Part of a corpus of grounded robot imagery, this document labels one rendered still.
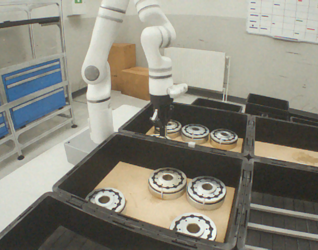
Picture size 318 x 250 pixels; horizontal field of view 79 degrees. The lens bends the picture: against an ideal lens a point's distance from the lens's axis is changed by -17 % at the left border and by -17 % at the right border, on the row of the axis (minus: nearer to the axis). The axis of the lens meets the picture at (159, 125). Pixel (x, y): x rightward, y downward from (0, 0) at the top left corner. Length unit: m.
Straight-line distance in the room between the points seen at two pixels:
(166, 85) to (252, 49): 2.92
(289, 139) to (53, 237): 0.84
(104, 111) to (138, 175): 0.29
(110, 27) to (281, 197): 0.73
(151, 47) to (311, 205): 0.63
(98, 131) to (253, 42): 2.96
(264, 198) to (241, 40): 3.05
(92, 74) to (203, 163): 0.46
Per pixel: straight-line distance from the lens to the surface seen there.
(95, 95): 0.85
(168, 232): 0.42
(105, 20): 0.78
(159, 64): 0.67
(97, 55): 0.79
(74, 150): 0.94
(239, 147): 0.86
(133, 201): 0.61
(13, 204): 0.91
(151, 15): 0.69
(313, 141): 0.95
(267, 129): 0.91
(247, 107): 2.05
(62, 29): 2.67
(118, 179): 0.68
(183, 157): 0.65
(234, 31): 3.56
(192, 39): 3.74
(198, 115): 0.91
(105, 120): 0.88
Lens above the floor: 1.26
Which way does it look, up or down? 27 degrees down
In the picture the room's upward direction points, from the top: straight up
